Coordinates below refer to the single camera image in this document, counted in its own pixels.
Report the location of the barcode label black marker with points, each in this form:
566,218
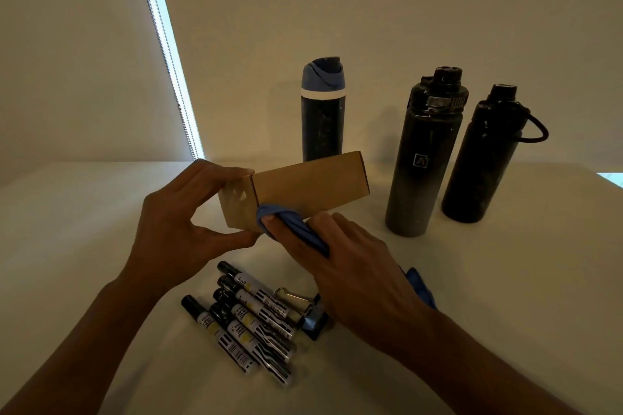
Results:
221,337

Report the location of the blue cloth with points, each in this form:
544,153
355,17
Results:
287,217

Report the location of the black white striped marker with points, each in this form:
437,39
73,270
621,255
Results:
258,354
258,293
263,312
258,329

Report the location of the person's left forearm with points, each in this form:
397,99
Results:
78,361

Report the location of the person's right hand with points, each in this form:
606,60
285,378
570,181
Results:
365,283

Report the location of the brown paper box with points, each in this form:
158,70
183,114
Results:
311,186

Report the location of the black binder clip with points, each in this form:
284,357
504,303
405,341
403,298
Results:
311,324

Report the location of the navy bottle with blue lid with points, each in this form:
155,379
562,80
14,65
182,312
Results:
323,128

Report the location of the black grey gradient bottle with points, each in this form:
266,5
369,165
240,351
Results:
423,171

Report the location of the person's left hand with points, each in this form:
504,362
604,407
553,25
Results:
165,234

